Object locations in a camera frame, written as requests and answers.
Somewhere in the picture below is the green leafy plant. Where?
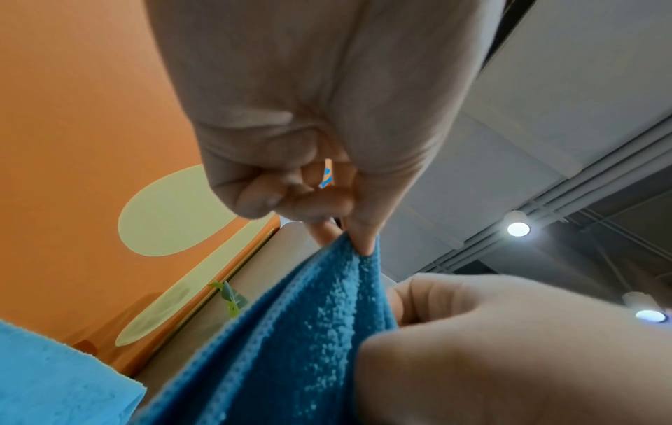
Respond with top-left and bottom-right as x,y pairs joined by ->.
209,281 -> 248,319

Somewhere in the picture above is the person's right hand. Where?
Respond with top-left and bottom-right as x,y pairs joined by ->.
356,272 -> 672,425

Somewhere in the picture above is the grey ceiling pipe bundle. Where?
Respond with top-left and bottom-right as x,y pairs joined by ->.
419,128 -> 672,275

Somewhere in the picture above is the round white ceiling light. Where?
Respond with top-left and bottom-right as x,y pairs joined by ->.
503,210 -> 533,239
622,291 -> 671,325

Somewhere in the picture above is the person's left hand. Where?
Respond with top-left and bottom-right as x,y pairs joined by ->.
143,0 -> 508,255

